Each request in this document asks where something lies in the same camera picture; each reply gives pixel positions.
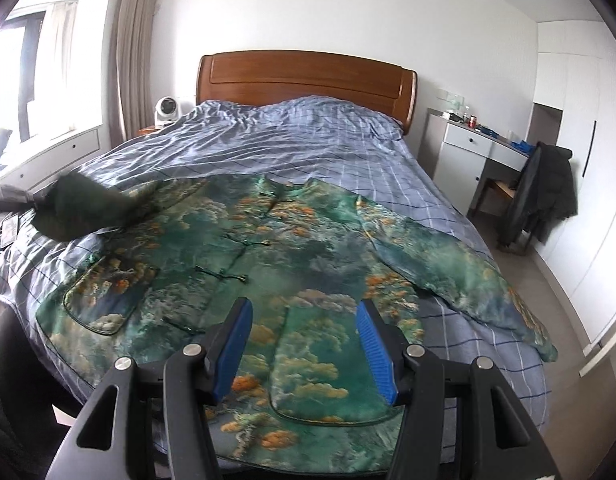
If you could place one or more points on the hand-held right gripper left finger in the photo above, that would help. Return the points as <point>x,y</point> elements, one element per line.
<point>235,350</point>

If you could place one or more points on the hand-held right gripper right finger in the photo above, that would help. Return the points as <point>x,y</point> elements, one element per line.
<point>375,355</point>

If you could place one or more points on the green printed jacket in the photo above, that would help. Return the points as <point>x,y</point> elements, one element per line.
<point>318,260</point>

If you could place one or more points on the white window cabinet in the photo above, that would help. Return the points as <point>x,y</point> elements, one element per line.
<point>53,152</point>

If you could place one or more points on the window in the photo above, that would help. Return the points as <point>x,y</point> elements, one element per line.
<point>48,70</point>

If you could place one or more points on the wooden bedside table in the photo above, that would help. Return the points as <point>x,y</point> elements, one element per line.
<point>148,130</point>

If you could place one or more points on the white round fan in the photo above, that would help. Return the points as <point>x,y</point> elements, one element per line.
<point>165,110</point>

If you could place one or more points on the beige curtain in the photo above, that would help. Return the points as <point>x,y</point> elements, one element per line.
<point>133,60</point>

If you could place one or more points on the wooden chair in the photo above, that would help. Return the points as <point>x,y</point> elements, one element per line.
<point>497,190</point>

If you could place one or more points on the dark cloth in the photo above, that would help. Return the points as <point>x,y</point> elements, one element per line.
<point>13,410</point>

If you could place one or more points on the white desk with drawers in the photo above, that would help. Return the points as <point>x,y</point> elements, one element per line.
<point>462,160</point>

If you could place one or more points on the blue checked duvet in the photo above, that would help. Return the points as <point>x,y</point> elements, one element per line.
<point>313,145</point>

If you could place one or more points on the dark jacket on chair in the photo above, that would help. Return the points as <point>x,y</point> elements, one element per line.
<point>547,185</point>

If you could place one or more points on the blue item on desk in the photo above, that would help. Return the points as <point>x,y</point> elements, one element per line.
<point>523,146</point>

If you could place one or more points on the wooden headboard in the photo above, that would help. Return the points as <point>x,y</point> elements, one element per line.
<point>308,77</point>

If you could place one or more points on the white wardrobe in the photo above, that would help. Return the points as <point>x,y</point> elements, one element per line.
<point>587,160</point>

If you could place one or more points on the wall socket panel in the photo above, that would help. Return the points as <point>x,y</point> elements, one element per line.
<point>450,95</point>

